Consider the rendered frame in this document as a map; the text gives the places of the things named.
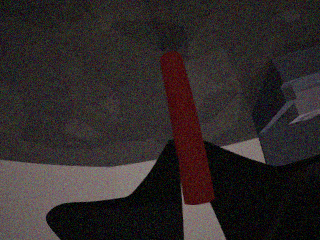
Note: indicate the red peg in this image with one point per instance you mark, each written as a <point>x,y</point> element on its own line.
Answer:
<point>186,131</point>

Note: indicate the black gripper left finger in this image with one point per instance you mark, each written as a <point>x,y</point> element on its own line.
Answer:
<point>153,212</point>

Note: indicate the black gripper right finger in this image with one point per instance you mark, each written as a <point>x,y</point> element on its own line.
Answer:
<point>251,197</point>

